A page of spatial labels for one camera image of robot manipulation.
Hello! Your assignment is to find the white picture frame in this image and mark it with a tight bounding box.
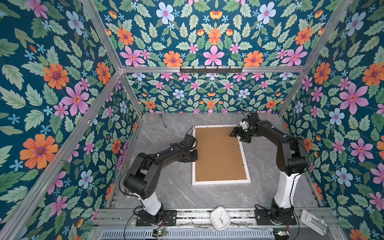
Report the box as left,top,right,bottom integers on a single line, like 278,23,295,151
191,124,252,186

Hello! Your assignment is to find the brown backing board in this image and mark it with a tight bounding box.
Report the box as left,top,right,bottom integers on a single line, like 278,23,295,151
194,126,248,182

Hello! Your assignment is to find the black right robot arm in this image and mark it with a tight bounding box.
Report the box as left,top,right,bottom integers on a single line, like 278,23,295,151
230,112,310,225

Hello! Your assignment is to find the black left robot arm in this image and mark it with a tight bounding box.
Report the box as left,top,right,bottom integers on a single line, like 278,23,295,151
123,134,198,226

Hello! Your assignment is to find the white square clock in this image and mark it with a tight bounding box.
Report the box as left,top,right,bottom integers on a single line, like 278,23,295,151
210,207,231,231

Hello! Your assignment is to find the white plastic holder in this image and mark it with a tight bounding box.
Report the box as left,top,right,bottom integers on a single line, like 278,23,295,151
300,210,328,236

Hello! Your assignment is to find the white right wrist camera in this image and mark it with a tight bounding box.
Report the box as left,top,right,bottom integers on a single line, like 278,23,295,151
239,119,249,130

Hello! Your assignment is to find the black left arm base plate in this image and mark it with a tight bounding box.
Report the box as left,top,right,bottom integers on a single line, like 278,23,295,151
136,210,178,227

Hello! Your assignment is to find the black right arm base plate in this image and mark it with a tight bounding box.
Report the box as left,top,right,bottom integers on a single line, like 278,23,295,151
254,209,298,226

